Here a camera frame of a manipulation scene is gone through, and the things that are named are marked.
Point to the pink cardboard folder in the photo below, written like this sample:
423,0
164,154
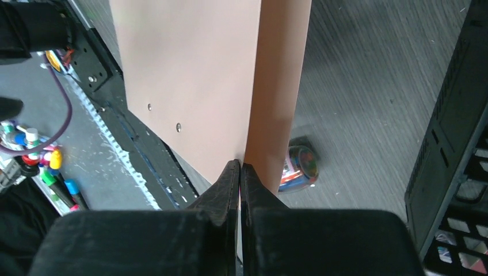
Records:
215,80

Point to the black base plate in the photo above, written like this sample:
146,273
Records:
158,172

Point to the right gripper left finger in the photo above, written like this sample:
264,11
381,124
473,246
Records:
220,201

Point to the marker pens box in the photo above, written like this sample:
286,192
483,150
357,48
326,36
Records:
42,168

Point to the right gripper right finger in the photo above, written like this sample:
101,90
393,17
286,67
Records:
256,199

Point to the clear jar of pins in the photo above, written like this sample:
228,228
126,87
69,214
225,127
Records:
300,169

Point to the black mesh file organizer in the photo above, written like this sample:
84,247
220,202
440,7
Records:
446,197

